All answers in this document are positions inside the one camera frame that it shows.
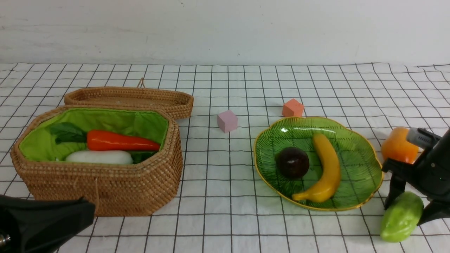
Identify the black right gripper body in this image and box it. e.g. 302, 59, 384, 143
381, 131, 449, 199

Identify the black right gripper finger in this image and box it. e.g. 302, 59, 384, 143
384, 173, 406, 210
417, 197, 450, 226

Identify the light green toy gourd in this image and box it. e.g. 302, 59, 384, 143
380, 191, 424, 243

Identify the orange toy mango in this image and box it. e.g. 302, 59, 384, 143
381, 128, 419, 164

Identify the yellow toy banana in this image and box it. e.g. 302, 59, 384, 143
291, 133, 341, 203

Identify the dark purple toy mangosteen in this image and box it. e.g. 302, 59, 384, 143
275, 146, 310, 180

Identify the white toy radish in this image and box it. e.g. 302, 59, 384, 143
65, 150, 156, 165

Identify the orange toy carrot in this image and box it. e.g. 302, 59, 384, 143
48, 122, 160, 151

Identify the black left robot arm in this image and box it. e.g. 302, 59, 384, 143
0, 195, 96, 253

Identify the green leaf-shaped glass plate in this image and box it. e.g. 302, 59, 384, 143
253, 117, 384, 212

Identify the orange foam cube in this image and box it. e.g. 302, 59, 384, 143
282, 99, 304, 117

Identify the pink foam cube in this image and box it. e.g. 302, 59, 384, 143
217, 110, 238, 133

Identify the woven rattan basket lid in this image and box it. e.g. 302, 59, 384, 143
64, 78, 194, 119

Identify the woven rattan basket green lining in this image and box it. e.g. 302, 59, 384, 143
10, 105, 183, 217

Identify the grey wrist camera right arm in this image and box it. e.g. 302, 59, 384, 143
406, 128, 441, 150

